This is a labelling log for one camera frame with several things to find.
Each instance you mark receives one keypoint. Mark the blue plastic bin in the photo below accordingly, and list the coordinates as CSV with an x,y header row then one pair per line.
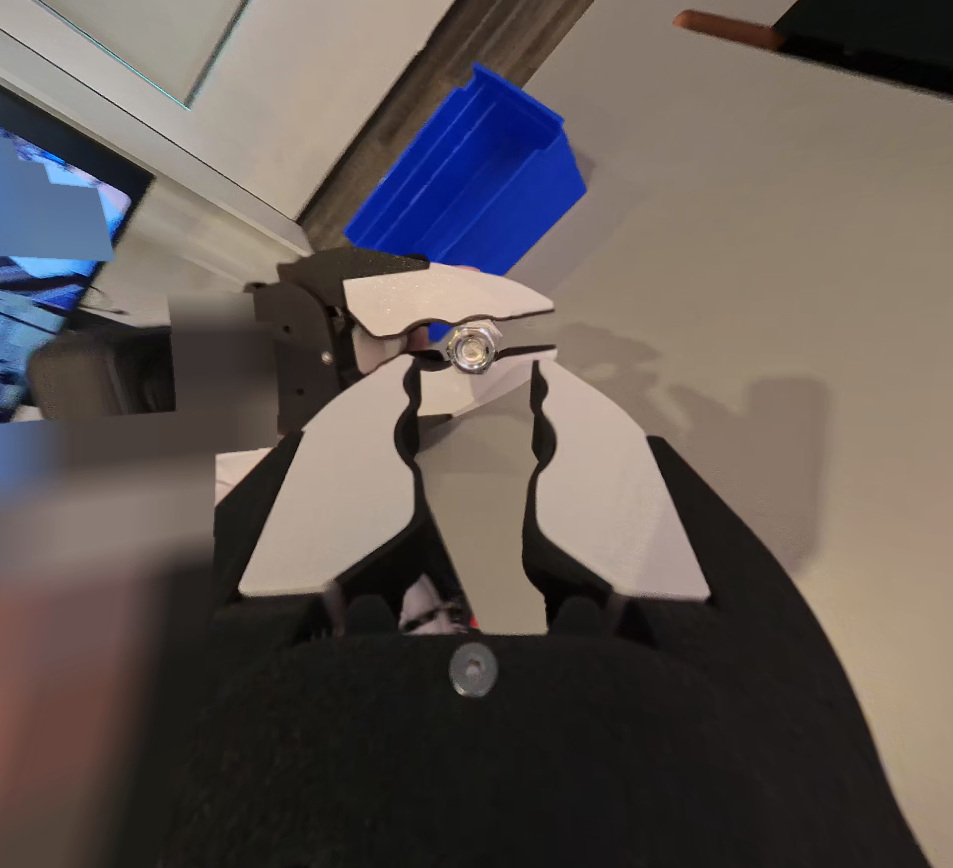
x,y
476,197

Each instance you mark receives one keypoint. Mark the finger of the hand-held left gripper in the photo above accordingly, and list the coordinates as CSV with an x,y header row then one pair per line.
x,y
476,391
447,294

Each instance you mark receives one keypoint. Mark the wall screen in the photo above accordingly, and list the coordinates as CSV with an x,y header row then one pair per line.
x,y
45,287

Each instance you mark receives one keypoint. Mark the silver hex bolt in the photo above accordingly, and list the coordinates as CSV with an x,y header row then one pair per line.
x,y
469,350

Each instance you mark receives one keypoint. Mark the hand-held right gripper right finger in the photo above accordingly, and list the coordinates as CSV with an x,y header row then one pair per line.
x,y
618,503

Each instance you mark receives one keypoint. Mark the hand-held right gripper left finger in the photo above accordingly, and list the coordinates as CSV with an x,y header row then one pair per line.
x,y
342,495

